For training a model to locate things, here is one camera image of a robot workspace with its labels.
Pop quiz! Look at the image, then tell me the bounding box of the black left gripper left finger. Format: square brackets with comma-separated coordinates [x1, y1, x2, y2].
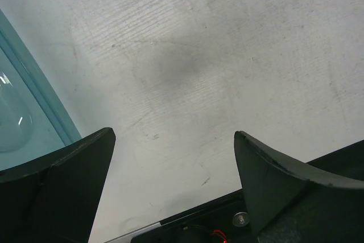
[1, 127, 116, 242]

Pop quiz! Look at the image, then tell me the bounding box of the teal translucent plastic tray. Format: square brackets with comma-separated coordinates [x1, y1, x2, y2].
[1, 14, 81, 170]

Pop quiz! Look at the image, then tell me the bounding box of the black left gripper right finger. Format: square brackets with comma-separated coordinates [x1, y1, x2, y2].
[234, 131, 363, 242]

